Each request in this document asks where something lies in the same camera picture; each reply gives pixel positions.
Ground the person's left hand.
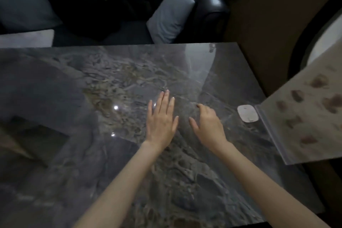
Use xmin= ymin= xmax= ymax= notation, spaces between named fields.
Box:
xmin=141 ymin=90 xmax=179 ymax=154

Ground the black bag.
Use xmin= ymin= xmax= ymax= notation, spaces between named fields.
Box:
xmin=52 ymin=0 xmax=126 ymax=41

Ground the small white rounded device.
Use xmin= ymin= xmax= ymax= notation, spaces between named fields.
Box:
xmin=237 ymin=104 xmax=260 ymax=123

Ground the black rimmed white round table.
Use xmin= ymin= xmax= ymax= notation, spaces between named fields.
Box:
xmin=287 ymin=0 xmax=342 ymax=80

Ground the laminated printed menu sheet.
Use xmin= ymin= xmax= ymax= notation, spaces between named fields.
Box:
xmin=255 ymin=39 xmax=342 ymax=166

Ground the person's left forearm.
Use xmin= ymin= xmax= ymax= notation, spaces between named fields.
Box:
xmin=72 ymin=141 xmax=162 ymax=228

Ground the black leather sofa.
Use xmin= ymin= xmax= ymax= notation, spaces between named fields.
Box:
xmin=0 ymin=0 xmax=231 ymax=47

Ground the person's right forearm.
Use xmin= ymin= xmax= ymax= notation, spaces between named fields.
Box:
xmin=213 ymin=141 xmax=332 ymax=228

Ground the person's right hand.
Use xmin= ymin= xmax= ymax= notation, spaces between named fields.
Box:
xmin=189 ymin=103 xmax=230 ymax=155

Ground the large grey cushion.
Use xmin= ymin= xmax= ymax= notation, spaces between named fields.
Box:
xmin=0 ymin=0 xmax=63 ymax=34

